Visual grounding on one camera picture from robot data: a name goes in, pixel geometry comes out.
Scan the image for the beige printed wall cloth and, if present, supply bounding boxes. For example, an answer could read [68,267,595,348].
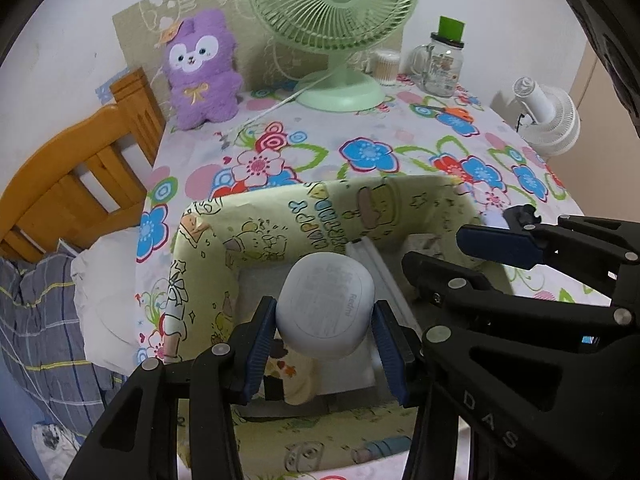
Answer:
[111,0,403,93]

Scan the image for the purple plush toy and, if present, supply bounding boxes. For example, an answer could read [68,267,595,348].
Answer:
[161,10,243,131]

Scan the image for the orange handled scissors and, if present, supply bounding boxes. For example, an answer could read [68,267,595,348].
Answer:
[425,104,473,123]

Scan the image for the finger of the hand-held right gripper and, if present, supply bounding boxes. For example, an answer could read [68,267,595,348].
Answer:
[457,205,640,281]
[402,252,640,343]

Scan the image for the white pillow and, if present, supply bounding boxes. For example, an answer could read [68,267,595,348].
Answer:
[71,227,146,376]

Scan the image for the cotton swab container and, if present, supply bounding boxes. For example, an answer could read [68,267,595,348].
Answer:
[372,51,402,86]

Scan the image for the green desk fan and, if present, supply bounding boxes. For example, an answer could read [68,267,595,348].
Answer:
[248,0,418,113]

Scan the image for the beige door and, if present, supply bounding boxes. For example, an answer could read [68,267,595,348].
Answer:
[570,40,640,156]

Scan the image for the white clip fan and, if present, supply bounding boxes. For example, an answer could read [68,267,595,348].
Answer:
[511,77,582,156]

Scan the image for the beige round cartoon object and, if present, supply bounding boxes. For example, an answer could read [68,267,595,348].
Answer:
[265,340,321,406]

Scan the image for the white fan cable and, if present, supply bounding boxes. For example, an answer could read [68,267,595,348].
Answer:
[217,71,331,148]

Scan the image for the blue patterned paper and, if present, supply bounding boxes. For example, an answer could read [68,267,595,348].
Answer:
[95,72,132,106]

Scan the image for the white dark printed cloth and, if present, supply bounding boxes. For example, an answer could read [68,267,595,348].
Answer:
[31,422,83,471]

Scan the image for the white ribbed box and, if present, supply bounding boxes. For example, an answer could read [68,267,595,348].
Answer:
[347,237,418,326]

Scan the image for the yellow cartoon fabric storage box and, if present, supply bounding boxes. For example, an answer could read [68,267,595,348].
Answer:
[167,175,506,471]

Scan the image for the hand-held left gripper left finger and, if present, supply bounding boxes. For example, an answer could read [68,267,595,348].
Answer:
[62,296,278,480]

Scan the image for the glass jar mug green lid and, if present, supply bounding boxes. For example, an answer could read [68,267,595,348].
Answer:
[410,16,467,97]

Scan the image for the blue plaid bedding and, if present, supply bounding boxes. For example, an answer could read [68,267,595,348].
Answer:
[0,252,131,431]

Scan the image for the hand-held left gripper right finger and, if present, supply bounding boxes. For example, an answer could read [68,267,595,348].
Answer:
[372,300,640,480]

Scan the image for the pale earbud case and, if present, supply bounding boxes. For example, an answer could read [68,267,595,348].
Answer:
[275,254,376,360]

